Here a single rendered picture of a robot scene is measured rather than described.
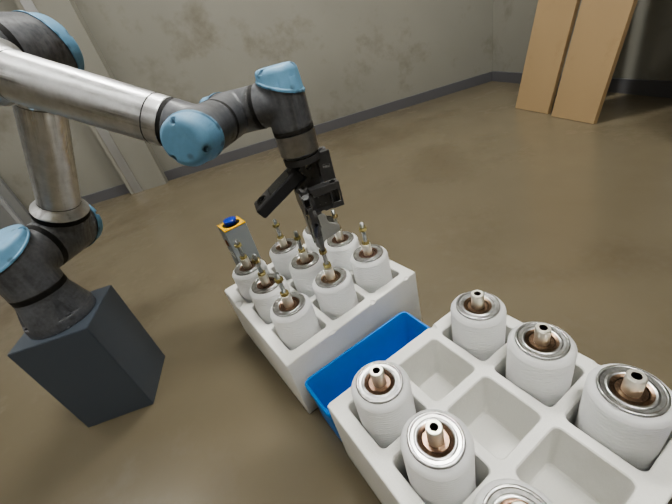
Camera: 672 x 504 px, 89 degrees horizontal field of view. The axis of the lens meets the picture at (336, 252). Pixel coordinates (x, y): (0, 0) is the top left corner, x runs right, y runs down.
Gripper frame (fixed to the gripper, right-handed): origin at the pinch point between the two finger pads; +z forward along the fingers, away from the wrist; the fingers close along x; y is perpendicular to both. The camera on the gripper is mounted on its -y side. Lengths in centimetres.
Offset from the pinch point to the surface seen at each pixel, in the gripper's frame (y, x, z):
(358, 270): 7.9, 1.1, 11.6
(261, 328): -18.9, 1.2, 16.7
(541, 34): 185, 126, -7
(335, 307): -1.0, -4.3, 14.9
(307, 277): -4.1, 6.6, 11.7
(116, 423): -65, 10, 35
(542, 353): 22.4, -38.7, 9.3
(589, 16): 182, 93, -13
